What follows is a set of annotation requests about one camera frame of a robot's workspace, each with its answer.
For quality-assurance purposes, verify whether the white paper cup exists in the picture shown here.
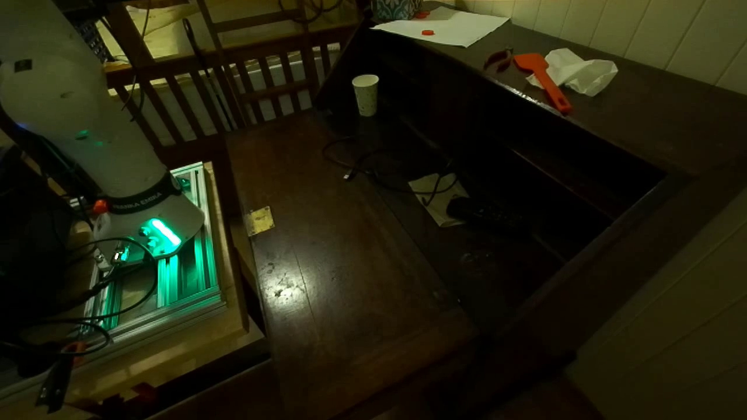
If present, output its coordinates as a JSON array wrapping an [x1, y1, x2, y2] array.
[[350, 72, 382, 119]]

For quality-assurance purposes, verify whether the black device on shelf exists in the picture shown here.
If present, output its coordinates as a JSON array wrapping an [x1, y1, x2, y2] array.
[[445, 195, 509, 230]]

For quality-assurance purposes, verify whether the tan sticky note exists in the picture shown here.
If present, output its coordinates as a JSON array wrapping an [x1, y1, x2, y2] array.
[[242, 203, 277, 238]]

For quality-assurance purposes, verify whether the red and black hand tool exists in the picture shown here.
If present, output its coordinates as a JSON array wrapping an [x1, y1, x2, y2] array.
[[480, 50, 516, 76]]

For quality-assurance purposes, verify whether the white paper sheet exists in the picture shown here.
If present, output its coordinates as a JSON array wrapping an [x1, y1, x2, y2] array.
[[372, 6, 511, 51]]

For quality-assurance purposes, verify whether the teal patterned container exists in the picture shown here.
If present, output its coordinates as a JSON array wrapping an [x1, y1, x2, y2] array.
[[366, 0, 422, 24]]

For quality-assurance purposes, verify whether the orange plastic scraper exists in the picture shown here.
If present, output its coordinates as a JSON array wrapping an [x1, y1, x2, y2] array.
[[511, 51, 574, 118]]

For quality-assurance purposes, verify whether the crumpled white plastic bag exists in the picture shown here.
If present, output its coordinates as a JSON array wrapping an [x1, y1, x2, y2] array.
[[525, 47, 622, 100]]

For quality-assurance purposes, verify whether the black clamp with red grip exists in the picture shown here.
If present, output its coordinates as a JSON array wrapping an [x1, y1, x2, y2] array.
[[32, 341, 88, 415]]

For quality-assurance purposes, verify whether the black cable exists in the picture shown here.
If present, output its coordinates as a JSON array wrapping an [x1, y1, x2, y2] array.
[[319, 114, 462, 209]]

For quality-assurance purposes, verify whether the white paper under cables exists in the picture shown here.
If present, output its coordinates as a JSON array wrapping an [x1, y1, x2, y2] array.
[[406, 171, 475, 230]]

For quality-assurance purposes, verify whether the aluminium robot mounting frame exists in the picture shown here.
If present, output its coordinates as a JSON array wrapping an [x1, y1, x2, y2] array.
[[79, 159, 228, 345]]

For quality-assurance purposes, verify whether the bundle of black robot cables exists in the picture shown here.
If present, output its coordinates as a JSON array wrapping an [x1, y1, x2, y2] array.
[[0, 231, 162, 353]]

